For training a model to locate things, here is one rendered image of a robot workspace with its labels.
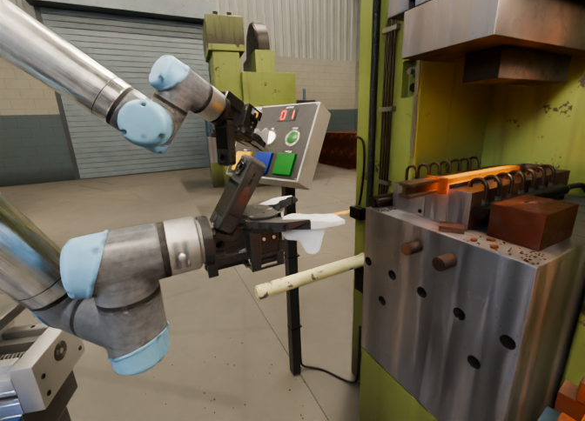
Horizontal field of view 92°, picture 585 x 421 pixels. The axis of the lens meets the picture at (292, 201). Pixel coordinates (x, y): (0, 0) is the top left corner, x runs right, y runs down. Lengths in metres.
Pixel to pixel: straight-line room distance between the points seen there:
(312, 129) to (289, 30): 8.69
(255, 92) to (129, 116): 4.78
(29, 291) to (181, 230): 0.20
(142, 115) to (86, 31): 8.05
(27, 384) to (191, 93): 0.59
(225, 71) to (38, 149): 4.95
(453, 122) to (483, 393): 0.71
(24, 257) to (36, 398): 0.31
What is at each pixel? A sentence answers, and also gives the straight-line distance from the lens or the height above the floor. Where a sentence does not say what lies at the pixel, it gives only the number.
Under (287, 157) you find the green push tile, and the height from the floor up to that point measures 1.03.
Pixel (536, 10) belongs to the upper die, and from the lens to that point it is 0.77.
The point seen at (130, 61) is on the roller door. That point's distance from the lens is 8.40.
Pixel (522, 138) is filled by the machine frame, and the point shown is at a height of 1.06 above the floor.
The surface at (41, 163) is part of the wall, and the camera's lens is 8.64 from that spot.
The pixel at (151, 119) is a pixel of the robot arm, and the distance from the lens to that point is 0.52.
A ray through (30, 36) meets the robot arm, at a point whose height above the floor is 1.27.
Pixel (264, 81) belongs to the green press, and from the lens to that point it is 5.32.
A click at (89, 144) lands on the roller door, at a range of 8.37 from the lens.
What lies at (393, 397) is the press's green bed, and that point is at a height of 0.41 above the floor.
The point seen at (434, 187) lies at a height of 0.99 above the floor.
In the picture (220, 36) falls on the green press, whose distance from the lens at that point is 5.41.
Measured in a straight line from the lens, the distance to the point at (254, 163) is 0.40.
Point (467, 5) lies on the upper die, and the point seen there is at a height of 1.33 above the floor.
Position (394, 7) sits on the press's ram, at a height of 1.38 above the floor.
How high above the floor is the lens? 1.14
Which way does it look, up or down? 16 degrees down
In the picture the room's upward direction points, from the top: 2 degrees counter-clockwise
